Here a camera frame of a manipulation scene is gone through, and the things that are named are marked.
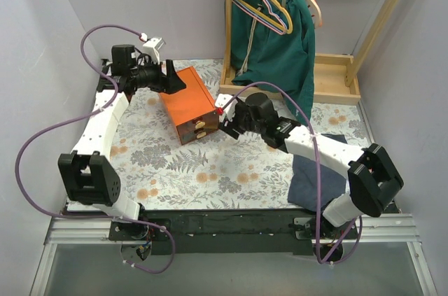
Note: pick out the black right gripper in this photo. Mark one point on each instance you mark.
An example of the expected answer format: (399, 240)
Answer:
(232, 122)

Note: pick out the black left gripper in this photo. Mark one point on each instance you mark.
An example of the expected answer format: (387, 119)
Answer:
(166, 78)

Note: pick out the orange drawer box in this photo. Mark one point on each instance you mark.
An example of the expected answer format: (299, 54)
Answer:
(192, 108)

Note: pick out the clear plastic drawer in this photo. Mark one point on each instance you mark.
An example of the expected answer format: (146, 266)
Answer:
(196, 135)

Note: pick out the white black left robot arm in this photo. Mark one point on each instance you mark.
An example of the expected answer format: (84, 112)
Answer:
(87, 174)

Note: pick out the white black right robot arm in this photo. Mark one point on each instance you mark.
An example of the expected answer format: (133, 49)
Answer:
(373, 178)

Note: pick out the blue grey folded cloth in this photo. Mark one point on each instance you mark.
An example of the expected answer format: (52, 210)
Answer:
(319, 168)

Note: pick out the green shorts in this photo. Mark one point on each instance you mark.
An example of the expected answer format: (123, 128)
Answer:
(260, 54)

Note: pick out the yellow clothes hanger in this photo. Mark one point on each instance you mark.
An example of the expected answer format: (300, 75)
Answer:
(277, 18)

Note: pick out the wooden clothes rack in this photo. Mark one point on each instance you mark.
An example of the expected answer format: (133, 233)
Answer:
(335, 76)

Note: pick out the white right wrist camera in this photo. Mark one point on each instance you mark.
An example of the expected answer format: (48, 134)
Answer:
(226, 103)

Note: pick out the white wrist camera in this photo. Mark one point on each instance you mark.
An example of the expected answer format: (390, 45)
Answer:
(152, 48)
(226, 103)

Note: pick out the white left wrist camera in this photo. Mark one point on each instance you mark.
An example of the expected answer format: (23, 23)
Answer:
(152, 48)

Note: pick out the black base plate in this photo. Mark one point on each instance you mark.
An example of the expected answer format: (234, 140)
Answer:
(217, 231)

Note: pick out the aluminium frame rail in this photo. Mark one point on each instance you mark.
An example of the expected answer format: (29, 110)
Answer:
(389, 228)

